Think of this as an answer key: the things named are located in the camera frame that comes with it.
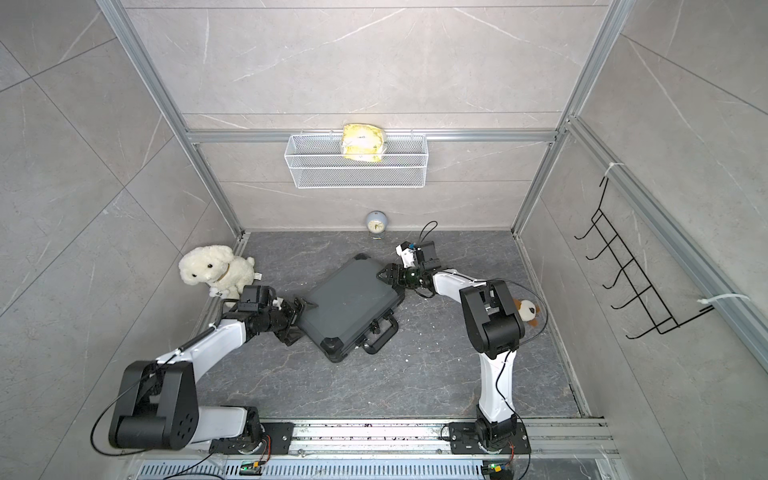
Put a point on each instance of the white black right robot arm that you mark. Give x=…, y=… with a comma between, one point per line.
x=495, y=323

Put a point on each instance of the white wire mesh basket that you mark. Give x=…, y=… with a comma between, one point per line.
x=318, y=161

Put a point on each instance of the brown white plush toy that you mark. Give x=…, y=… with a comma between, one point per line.
x=528, y=312

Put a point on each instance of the white fluffy plush sheep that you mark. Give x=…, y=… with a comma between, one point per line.
x=225, y=273

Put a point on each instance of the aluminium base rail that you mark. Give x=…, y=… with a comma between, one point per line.
x=543, y=448

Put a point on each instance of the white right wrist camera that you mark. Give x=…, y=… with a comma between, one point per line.
x=407, y=253

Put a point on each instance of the grey aluminium poker case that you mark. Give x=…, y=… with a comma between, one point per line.
x=351, y=308

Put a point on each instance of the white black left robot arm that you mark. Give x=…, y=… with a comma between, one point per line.
x=157, y=407

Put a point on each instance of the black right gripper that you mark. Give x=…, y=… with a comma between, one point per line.
x=393, y=277

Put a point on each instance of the yellow cloth bundle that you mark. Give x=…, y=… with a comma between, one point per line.
x=363, y=143

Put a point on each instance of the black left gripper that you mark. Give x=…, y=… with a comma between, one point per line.
x=287, y=334

